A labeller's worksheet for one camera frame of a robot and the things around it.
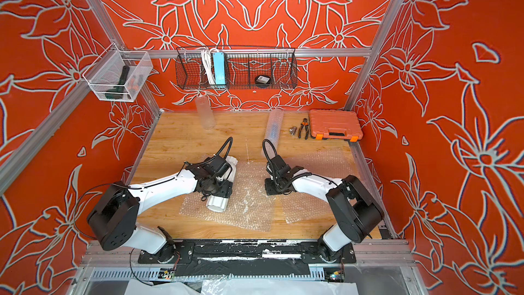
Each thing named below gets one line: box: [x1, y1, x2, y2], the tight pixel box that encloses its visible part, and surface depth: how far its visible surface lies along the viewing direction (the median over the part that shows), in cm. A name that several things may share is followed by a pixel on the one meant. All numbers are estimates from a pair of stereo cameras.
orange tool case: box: [309, 109, 364, 143], surface depth 109 cm
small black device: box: [255, 75, 271, 84], surface depth 97 cm
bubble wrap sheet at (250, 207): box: [179, 160, 277, 232], surface depth 85 cm
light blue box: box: [212, 51, 226, 86], surface depth 91 cm
